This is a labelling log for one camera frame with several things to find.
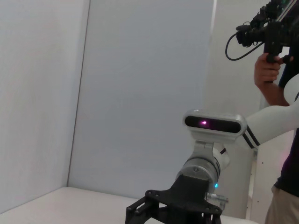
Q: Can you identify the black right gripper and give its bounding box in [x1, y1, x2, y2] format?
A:
[126, 175, 222, 224]

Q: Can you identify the black handheld camera rig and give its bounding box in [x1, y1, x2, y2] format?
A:
[235, 0, 299, 64]

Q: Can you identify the person's bare forearm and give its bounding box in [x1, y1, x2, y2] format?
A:
[254, 79, 292, 107]

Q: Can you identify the person's bare hand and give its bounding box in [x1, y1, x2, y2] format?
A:
[254, 53, 282, 86]

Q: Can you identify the white board with holes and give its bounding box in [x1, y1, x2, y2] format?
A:
[247, 130, 295, 222]

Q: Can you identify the person in dark shirt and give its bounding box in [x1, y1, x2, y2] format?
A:
[265, 63, 299, 224]

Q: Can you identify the right gripper cable plug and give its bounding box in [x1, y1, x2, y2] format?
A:
[206, 192, 229, 208]

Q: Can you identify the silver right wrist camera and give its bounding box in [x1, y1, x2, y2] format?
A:
[182, 108, 248, 161]

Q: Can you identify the black camera rig cable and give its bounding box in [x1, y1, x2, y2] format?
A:
[225, 32, 264, 62]

